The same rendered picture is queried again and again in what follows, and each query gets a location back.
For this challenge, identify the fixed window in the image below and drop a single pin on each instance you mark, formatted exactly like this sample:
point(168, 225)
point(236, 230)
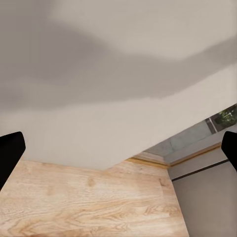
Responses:
point(196, 140)

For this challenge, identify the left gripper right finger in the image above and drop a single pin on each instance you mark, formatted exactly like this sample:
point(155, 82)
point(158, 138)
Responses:
point(229, 147)

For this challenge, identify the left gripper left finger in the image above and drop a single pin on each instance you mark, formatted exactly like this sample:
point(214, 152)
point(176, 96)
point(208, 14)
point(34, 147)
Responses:
point(12, 147)

